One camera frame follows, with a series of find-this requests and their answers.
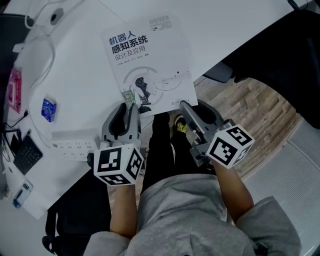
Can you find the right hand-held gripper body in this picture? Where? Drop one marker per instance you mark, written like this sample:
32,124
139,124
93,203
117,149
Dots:
225,150

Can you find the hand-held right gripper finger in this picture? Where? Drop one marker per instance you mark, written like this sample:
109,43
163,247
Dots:
192,120
212,117

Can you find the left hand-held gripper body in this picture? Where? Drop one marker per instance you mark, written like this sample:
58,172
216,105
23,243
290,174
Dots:
110,160

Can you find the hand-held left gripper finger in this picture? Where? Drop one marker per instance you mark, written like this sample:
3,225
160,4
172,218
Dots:
106,130
135,125

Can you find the white paperback book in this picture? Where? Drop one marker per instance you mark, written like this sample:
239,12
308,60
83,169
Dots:
150,65

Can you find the person's right forearm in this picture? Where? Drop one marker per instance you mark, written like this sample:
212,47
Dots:
232,190

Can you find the person's left forearm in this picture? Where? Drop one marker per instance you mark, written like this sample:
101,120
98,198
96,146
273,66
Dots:
123,210

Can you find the person's right shoe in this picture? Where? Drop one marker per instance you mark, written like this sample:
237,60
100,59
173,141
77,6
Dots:
182,125

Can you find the white power strip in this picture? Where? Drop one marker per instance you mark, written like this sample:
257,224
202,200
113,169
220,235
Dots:
75,146

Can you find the person's black trousers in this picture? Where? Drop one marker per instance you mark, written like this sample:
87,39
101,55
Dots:
160,150

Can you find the blue patterned packet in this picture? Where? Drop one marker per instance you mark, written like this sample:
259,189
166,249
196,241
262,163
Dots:
48,110

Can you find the black office chair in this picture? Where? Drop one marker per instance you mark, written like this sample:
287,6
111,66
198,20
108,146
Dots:
75,212
275,62

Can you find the person's grey hoodie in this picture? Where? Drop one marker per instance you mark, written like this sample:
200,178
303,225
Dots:
185,220

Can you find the compact black keyboard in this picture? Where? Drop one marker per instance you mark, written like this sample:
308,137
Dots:
27,155

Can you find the clear water bottle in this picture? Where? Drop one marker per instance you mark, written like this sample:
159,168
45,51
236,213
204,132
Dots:
22,193

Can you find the pink tissue packet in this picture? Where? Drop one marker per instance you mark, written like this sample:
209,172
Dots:
14,92

